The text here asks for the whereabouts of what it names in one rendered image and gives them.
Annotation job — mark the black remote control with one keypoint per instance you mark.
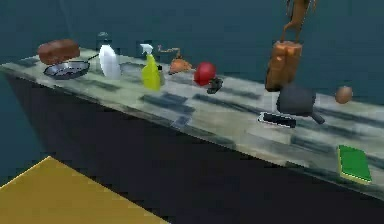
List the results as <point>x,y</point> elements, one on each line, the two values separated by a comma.
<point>277,120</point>

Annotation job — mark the grey frying pan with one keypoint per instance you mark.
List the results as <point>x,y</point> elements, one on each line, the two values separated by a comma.
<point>66,70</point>

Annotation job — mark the orange old style grinder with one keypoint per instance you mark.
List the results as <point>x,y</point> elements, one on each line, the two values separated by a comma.
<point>179,65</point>

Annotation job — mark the white bottle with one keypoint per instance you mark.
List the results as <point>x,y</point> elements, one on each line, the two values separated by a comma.
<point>109,62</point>

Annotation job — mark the green sponge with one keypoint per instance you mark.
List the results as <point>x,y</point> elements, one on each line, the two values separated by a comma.
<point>354,163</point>

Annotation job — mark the yellow spray bottle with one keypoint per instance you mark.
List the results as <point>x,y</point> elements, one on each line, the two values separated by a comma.
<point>150,71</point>

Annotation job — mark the brown orange statue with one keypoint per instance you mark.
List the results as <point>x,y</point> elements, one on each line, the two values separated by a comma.
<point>284,65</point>

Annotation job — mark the brown bread loaf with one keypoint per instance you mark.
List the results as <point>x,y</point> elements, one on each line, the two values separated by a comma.
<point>58,51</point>

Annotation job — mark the dark counter with marble top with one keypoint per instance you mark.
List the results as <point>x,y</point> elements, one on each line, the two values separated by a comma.
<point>206,166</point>

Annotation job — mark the dark grey pot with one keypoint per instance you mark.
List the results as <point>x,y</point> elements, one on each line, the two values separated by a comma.
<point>296,100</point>

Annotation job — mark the small black object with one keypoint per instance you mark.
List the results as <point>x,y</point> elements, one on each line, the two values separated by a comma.
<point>215,86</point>

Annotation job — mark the red apple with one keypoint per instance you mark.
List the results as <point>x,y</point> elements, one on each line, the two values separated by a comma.
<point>204,73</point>

